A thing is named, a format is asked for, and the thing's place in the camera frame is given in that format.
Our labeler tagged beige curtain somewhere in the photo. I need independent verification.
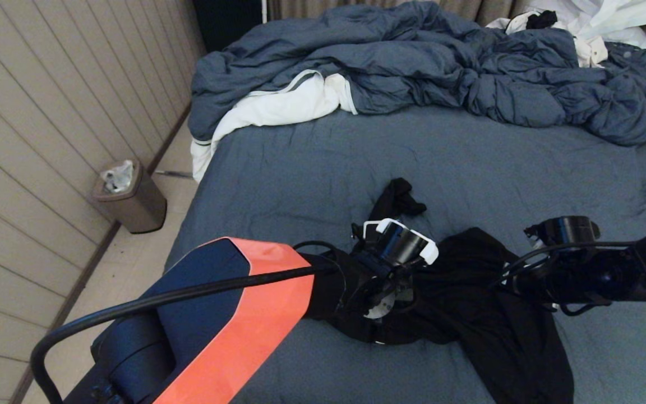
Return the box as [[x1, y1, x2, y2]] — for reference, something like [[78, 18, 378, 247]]
[[267, 0, 531, 23]]

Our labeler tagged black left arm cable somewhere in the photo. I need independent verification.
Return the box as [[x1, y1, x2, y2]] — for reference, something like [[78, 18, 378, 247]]
[[30, 241, 338, 404]]

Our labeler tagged black tall furniture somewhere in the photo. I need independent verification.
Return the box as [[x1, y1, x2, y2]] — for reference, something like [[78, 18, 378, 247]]
[[191, 0, 265, 54]]

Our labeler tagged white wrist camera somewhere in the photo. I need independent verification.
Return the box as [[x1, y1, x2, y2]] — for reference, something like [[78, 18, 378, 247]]
[[351, 218, 440, 267], [524, 224, 551, 247]]

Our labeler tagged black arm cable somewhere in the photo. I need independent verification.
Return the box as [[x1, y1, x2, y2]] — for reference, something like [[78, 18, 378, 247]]
[[30, 241, 338, 404], [491, 240, 638, 316]]

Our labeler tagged black t-shirt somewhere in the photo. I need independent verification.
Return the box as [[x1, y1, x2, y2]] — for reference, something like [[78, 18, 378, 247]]
[[323, 178, 575, 404]]

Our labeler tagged small black fabric item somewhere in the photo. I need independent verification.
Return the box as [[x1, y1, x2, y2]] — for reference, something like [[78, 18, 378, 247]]
[[525, 11, 557, 31]]

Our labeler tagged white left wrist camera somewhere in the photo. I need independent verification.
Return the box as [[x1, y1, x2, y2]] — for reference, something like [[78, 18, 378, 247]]
[[351, 218, 440, 267]]

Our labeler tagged brown trash bin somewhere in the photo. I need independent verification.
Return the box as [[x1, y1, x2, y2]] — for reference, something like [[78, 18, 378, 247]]
[[92, 160, 168, 235]]

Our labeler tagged white duvet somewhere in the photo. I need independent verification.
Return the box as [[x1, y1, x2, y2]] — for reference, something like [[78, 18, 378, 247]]
[[190, 70, 358, 184]]

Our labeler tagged crumpled blue duvet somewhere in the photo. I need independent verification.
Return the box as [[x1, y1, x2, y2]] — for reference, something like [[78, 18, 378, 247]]
[[187, 0, 646, 148]]

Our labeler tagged white crumpled shirt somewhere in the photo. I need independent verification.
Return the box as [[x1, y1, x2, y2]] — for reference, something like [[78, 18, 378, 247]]
[[486, 0, 646, 69]]

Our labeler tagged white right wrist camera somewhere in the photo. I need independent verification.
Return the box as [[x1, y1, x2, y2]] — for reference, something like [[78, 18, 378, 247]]
[[524, 224, 551, 247]]

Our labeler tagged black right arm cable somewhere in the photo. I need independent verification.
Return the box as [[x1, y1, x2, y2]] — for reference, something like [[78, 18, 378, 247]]
[[491, 240, 638, 316]]

